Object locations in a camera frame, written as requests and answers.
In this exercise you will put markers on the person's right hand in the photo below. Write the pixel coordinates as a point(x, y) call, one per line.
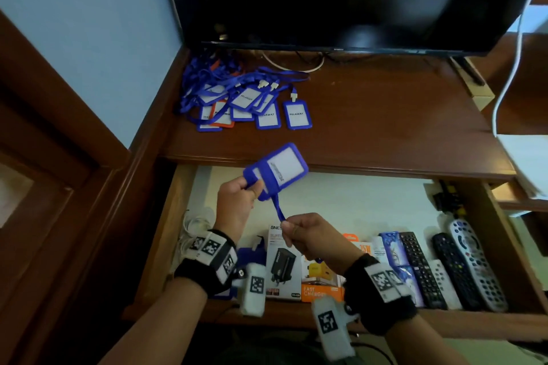
point(321, 240)

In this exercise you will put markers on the person's left hand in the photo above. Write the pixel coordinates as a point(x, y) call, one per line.
point(233, 206)

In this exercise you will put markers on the white charger box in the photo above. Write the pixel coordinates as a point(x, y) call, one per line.
point(276, 249)

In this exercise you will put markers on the wooden drawer with white bottom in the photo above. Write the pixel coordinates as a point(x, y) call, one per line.
point(364, 202)

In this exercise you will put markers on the white cream tube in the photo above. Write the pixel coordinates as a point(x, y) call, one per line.
point(379, 249)

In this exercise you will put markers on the slim black remote control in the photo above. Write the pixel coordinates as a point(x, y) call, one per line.
point(421, 270)

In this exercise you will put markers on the pile of blue ID lanyards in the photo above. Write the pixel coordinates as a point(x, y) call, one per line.
point(295, 114)

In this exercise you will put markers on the black plug adapter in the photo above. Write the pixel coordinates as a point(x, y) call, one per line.
point(441, 202)

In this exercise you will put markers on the small white remote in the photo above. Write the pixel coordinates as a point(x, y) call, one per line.
point(447, 287)

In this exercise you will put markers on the wide black remote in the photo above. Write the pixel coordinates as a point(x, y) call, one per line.
point(456, 270)

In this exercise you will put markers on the small yellow flashlight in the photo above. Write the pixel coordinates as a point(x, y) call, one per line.
point(460, 211)

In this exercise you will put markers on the large white remote control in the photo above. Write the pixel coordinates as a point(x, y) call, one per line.
point(477, 262)

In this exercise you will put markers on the person's left forearm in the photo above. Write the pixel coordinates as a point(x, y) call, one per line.
point(162, 326)

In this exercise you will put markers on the person's dark green clothing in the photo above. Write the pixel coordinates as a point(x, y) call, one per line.
point(274, 356)

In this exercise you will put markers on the black left wristband with markers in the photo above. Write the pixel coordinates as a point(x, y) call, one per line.
point(201, 270)

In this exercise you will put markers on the black wristband with markers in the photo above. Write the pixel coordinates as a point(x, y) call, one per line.
point(376, 305)
point(201, 270)

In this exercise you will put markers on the black right wristband with markers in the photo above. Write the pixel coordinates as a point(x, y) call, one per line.
point(376, 305)

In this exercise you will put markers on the white fabric sheet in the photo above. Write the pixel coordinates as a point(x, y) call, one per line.
point(526, 163)

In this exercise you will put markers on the black television stand leg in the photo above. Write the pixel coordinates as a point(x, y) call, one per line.
point(471, 71)

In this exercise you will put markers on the brown wooden side cabinet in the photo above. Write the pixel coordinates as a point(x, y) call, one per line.
point(526, 99)

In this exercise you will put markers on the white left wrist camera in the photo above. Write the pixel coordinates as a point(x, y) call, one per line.
point(252, 300)

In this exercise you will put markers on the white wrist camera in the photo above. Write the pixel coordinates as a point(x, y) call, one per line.
point(331, 335)
point(252, 300)

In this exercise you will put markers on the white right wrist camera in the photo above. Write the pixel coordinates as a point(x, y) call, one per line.
point(331, 335)

